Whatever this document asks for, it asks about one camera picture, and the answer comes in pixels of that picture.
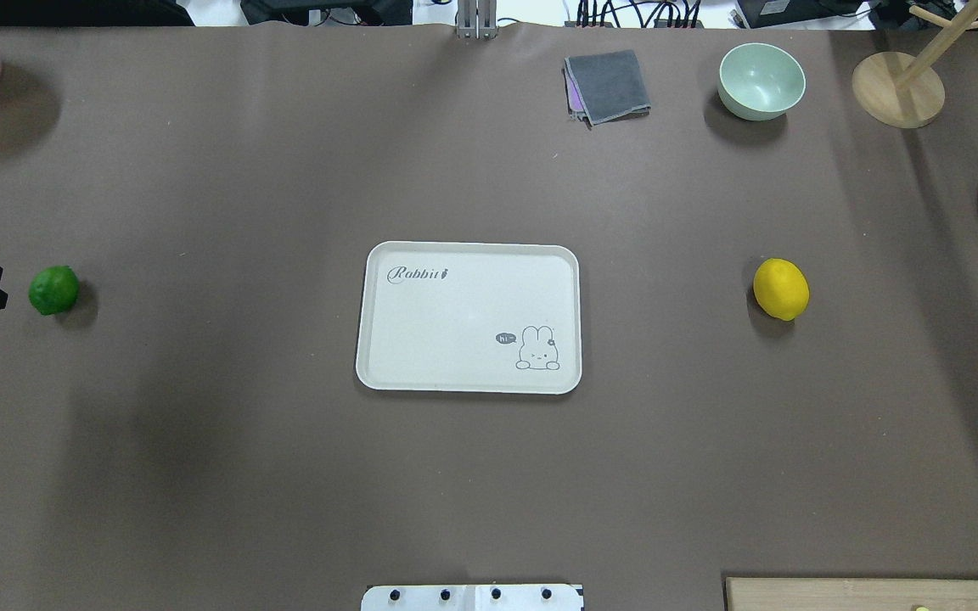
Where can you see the mint green bowl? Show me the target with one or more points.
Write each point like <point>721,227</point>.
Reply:
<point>760,82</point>

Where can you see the wooden mug tree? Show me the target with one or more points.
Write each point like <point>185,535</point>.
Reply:
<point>904,91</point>

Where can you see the cream rabbit tray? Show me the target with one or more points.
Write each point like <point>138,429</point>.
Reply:
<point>470,317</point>

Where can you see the wooden cutting board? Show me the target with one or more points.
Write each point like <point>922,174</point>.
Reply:
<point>750,593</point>

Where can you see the aluminium frame post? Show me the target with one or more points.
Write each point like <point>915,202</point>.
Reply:
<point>477,19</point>

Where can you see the green lime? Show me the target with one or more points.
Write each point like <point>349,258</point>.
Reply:
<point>54,290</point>

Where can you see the grey folded cloth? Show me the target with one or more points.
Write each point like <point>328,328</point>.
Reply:
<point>605,87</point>

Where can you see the yellow lemon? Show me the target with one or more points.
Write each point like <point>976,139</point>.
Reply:
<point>781,289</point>

